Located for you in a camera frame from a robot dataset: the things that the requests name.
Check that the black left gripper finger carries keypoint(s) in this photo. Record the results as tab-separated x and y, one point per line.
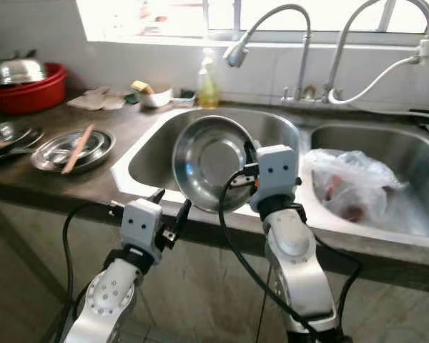
157	196
181	220

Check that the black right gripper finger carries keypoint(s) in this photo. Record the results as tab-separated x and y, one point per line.
252	154

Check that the stainless steel bowl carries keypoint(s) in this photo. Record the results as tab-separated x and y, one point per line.
211	161

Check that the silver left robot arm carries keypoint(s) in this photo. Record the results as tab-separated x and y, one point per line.
107	300

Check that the yellow kitchen sponge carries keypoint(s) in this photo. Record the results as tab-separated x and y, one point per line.
143	86

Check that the stainless steel double sink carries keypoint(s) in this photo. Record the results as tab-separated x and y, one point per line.
154	161

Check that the yellow dish soap bottle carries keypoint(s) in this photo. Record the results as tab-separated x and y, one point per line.
208	93

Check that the small white soap tray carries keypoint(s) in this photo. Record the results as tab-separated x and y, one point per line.
184	101

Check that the wooden chopstick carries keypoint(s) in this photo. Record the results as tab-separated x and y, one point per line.
0	145
75	152
81	148

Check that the plain white bowl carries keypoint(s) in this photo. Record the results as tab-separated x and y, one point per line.
157	98

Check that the tall gooseneck faucet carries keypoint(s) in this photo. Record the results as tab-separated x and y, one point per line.
330	93

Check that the dark green scouring pad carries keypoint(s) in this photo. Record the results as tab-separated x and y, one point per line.
131	99

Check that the clear plastic bag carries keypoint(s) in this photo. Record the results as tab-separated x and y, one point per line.
350	175

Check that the gooseneck faucet with spray head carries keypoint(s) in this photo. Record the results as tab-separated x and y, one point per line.
236	53

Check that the white dish cloth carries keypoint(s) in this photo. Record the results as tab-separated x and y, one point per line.
96	100

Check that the wide stainless steel plate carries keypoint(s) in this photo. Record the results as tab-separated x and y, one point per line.
50	151

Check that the red plastic basin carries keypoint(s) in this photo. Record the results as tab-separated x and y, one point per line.
32	100

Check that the small stainless steel dish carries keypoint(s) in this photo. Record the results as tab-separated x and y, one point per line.
6	134

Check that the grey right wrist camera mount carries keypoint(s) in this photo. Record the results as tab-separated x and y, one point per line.
275	175

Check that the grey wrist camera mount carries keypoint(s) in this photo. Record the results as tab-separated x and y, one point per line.
275	175
141	229

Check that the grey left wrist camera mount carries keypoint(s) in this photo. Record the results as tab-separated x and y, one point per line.
141	229

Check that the white window frame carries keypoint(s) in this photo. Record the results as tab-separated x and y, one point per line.
237	18

